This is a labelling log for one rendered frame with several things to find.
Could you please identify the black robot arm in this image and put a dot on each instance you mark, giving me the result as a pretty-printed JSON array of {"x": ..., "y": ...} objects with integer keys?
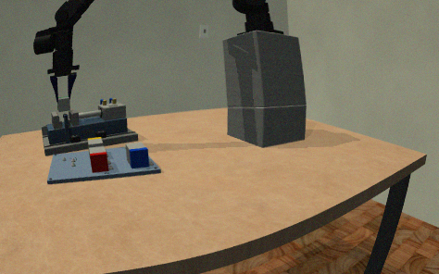
[{"x": 60, "y": 37}]

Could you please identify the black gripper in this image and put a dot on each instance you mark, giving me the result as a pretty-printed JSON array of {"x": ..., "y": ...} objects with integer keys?
[{"x": 63, "y": 67}]

